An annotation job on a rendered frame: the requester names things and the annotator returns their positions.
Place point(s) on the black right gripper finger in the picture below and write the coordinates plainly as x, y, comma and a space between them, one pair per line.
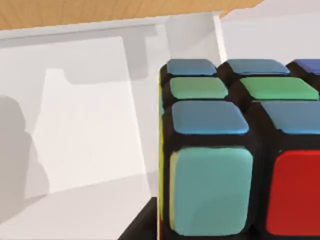
142, 222

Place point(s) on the multicoloured puzzle cube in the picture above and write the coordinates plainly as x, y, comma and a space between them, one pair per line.
212, 190

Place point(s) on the wooden cupboard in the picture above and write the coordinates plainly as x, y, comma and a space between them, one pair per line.
100, 12

